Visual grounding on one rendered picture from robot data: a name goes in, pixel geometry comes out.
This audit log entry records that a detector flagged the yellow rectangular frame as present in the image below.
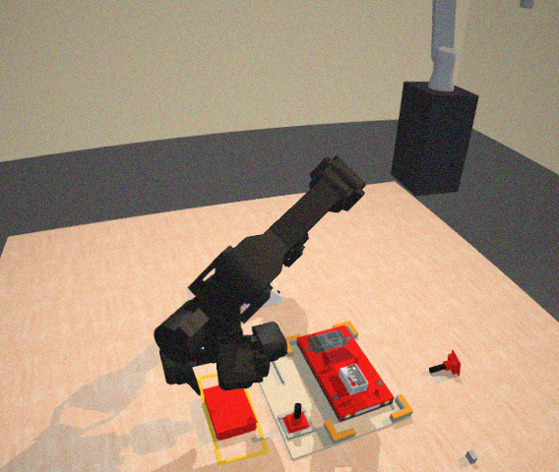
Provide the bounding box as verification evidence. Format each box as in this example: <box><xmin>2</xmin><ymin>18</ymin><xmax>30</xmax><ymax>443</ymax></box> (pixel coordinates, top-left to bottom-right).
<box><xmin>196</xmin><ymin>373</ymin><xmax>270</xmax><ymax>466</ymax></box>

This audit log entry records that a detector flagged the red toy car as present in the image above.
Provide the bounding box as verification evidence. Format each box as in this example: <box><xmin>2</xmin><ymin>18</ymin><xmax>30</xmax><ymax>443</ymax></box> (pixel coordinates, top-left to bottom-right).
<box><xmin>297</xmin><ymin>324</ymin><xmax>394</xmax><ymax>422</ymax></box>

